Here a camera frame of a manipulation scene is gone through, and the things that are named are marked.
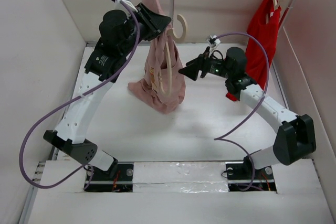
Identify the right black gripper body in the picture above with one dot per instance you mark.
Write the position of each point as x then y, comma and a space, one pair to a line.
213, 66

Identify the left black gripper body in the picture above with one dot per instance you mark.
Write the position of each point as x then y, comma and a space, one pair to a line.
146, 32

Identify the pink t shirt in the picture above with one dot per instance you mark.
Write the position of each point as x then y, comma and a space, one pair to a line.
147, 89

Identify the beige wooden hanger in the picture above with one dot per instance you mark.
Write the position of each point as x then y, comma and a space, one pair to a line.
171, 35

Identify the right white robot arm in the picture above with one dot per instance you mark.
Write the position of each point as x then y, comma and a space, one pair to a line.
295, 136

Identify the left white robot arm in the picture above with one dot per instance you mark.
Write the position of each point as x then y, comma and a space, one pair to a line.
119, 34

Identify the red t shirt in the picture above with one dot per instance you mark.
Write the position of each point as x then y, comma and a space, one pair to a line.
263, 26

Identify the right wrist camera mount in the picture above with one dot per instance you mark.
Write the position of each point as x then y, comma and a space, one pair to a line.
213, 41

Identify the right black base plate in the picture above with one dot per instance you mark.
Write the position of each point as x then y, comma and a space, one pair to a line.
239, 178

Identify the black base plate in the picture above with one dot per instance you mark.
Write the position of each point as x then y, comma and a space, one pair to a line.
121, 182
239, 178

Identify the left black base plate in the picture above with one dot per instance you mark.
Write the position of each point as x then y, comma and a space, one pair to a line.
121, 182

